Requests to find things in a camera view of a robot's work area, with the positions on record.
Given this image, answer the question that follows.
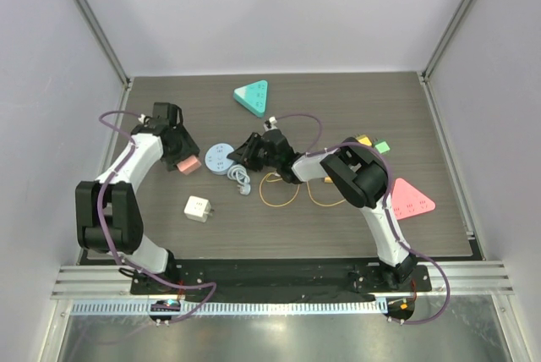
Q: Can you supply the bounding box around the pink white cube charger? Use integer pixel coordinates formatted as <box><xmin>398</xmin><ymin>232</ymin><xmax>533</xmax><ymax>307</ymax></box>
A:
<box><xmin>177</xmin><ymin>156</ymin><xmax>201</xmax><ymax>175</ymax></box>

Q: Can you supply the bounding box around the yellow usb cable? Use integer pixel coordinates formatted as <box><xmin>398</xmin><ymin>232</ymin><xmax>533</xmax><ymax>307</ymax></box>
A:
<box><xmin>258</xmin><ymin>171</ymin><xmax>350</xmax><ymax>209</ymax></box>

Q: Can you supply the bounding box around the light blue round socket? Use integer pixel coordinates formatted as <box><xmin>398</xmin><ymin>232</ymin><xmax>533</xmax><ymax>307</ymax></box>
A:
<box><xmin>205</xmin><ymin>143</ymin><xmax>235</xmax><ymax>176</ymax></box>

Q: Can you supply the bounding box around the teal triangular power socket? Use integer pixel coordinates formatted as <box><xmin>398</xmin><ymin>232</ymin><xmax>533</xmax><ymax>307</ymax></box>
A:
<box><xmin>232</xmin><ymin>80</ymin><xmax>268</xmax><ymax>118</ymax></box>

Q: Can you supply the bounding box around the white cube tiger adapter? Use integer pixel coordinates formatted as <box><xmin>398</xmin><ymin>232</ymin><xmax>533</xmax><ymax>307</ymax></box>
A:
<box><xmin>183</xmin><ymin>195</ymin><xmax>214</xmax><ymax>223</ymax></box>

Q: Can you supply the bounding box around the yellow usb charger plug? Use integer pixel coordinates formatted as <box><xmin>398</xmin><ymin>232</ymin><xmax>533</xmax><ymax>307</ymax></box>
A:
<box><xmin>356</xmin><ymin>134</ymin><xmax>373</xmax><ymax>147</ymax></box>

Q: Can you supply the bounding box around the green usb charger plug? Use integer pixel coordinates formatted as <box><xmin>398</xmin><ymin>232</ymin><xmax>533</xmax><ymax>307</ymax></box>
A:
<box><xmin>374</xmin><ymin>140</ymin><xmax>391</xmax><ymax>155</ymax></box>

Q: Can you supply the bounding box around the pink triangular power socket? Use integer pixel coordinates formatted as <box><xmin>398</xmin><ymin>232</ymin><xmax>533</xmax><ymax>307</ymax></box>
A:
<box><xmin>391</xmin><ymin>178</ymin><xmax>436</xmax><ymax>220</ymax></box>

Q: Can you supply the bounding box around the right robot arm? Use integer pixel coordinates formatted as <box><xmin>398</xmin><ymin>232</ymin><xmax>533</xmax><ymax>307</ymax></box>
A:
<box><xmin>228</xmin><ymin>129</ymin><xmax>417</xmax><ymax>291</ymax></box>

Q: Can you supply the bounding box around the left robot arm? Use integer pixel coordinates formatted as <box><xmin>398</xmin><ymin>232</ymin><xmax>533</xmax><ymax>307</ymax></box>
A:
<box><xmin>75</xmin><ymin>102</ymin><xmax>201</xmax><ymax>294</ymax></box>

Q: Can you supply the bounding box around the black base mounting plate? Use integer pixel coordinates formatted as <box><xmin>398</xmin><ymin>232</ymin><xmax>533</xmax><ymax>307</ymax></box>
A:
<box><xmin>129</xmin><ymin>258</ymin><xmax>432</xmax><ymax>298</ymax></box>

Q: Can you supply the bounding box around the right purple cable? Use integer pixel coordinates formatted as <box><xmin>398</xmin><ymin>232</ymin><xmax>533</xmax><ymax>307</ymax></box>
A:
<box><xmin>270</xmin><ymin>113</ymin><xmax>452</xmax><ymax>329</ymax></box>

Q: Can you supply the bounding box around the left aluminium frame post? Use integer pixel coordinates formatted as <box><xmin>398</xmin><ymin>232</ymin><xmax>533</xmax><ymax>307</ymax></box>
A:
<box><xmin>73</xmin><ymin>0</ymin><xmax>129</xmax><ymax>86</ymax></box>

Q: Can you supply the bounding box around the aluminium frame post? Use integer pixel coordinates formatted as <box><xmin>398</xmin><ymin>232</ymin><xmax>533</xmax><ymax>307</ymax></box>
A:
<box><xmin>419</xmin><ymin>0</ymin><xmax>476</xmax><ymax>83</ymax></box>
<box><xmin>73</xmin><ymin>0</ymin><xmax>129</xmax><ymax>86</ymax></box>

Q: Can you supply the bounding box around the slotted cable duct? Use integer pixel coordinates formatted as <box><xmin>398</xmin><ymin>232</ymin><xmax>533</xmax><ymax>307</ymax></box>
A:
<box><xmin>71</xmin><ymin>298</ymin><xmax>388</xmax><ymax>316</ymax></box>

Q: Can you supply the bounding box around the aluminium front rail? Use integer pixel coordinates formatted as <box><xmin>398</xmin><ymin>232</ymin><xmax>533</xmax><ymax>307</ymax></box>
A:
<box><xmin>51</xmin><ymin>261</ymin><xmax>514</xmax><ymax>299</ymax></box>

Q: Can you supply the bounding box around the right aluminium frame post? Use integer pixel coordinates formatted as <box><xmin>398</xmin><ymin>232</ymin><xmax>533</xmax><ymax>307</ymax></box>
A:
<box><xmin>419</xmin><ymin>0</ymin><xmax>476</xmax><ymax>83</ymax></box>

